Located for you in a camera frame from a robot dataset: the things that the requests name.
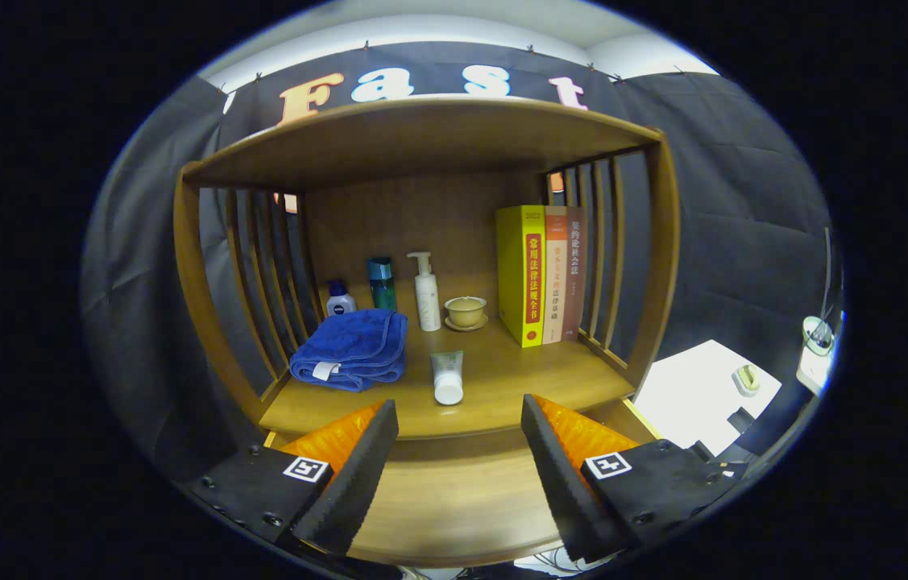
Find small white blue-capped bottle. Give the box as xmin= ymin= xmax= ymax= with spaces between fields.
xmin=325 ymin=280 xmax=358 ymax=317

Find white round bowl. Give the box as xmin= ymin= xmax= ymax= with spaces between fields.
xmin=802 ymin=316 xmax=835 ymax=355

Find floor cables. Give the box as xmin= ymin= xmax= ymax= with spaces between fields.
xmin=518 ymin=548 xmax=583 ymax=574

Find teal bottle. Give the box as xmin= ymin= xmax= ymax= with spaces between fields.
xmin=367 ymin=256 xmax=398 ymax=312

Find white side cabinet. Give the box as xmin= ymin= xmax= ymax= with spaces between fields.
xmin=632 ymin=338 xmax=783 ymax=460

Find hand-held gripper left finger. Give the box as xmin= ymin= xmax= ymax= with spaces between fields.
xmin=184 ymin=400 xmax=400 ymax=558

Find wooden countertop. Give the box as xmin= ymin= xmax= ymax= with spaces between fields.
xmin=259 ymin=318 xmax=636 ymax=441

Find brown book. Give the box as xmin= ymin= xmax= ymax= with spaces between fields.
xmin=562 ymin=207 xmax=588 ymax=342

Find yellow book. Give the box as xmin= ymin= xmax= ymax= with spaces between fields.
xmin=495 ymin=205 xmax=547 ymax=349

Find white pump bottle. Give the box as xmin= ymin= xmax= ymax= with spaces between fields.
xmin=407 ymin=251 xmax=443 ymax=333

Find beige lidded tea bowl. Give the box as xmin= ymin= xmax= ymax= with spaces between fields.
xmin=444 ymin=296 xmax=490 ymax=333

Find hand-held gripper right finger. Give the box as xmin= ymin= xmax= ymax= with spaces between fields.
xmin=520 ymin=393 xmax=748 ymax=565

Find blue folded towel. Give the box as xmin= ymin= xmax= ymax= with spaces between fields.
xmin=289 ymin=309 xmax=409 ymax=393

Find white side desk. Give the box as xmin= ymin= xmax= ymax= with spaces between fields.
xmin=794 ymin=354 xmax=833 ymax=396

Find brown wooden cabinet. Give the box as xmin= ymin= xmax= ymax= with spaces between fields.
xmin=172 ymin=97 xmax=682 ymax=452

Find brown wooden drawer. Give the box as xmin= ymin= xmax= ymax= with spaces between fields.
xmin=260 ymin=399 xmax=664 ymax=569

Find white and green tube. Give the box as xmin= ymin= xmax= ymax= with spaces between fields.
xmin=430 ymin=350 xmax=466 ymax=406

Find orange and cream book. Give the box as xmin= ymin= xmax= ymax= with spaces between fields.
xmin=542 ymin=205 xmax=569 ymax=346

